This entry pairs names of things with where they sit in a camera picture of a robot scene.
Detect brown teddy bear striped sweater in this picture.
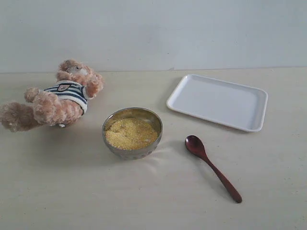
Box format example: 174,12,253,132
0,59,104,132

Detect yellow millet grains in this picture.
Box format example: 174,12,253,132
105,118,158,150

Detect steel bowl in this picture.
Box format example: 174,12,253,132
102,107,163,160

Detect dark red wooden spoon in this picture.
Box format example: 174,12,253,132
185,135,243,204

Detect white rectangular plastic tray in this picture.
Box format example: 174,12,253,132
166,74,268,132

